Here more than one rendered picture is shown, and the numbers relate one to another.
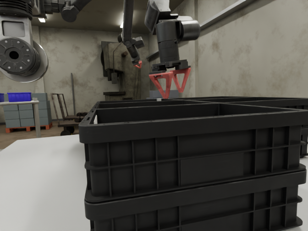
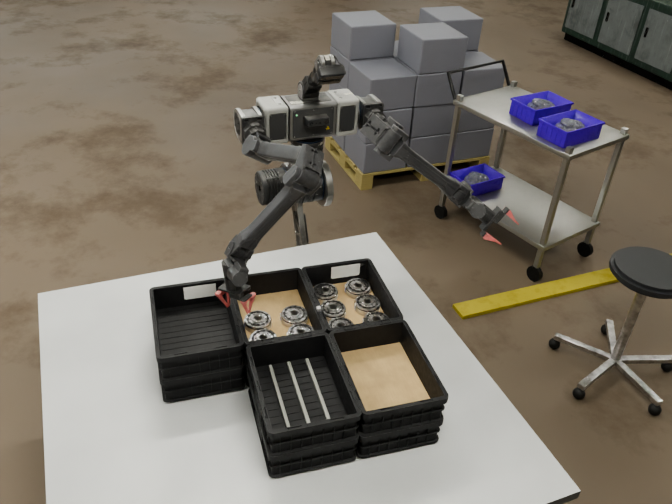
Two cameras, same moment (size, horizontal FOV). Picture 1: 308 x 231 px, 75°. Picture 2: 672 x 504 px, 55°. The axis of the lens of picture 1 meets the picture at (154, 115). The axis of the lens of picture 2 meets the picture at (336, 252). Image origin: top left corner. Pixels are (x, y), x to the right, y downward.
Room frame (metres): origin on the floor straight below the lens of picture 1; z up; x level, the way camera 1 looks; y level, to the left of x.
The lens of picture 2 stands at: (0.80, -1.88, 2.50)
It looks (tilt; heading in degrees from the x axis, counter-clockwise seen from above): 35 degrees down; 85
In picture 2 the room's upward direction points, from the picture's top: 4 degrees clockwise
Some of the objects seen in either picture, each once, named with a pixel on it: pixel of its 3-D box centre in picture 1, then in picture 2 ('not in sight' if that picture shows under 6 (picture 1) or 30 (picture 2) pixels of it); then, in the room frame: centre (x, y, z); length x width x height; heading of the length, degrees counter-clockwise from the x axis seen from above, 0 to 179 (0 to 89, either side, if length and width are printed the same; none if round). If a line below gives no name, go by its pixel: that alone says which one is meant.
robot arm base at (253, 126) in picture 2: not in sight; (255, 134); (0.66, 0.37, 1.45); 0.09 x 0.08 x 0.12; 19
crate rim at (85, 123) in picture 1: (179, 114); (194, 317); (0.45, -0.06, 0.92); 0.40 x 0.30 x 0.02; 104
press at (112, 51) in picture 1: (118, 76); not in sight; (7.47, 1.28, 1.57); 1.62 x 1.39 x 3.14; 109
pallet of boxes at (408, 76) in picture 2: not in sight; (412, 95); (1.76, 3.08, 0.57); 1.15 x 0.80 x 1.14; 18
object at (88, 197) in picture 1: (179, 137); (195, 327); (0.45, -0.06, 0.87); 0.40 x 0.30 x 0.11; 104
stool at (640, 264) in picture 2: not in sight; (634, 325); (2.57, 0.54, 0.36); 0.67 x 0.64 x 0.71; 19
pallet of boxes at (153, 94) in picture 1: (161, 107); not in sight; (6.19, -0.25, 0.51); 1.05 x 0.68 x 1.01; 19
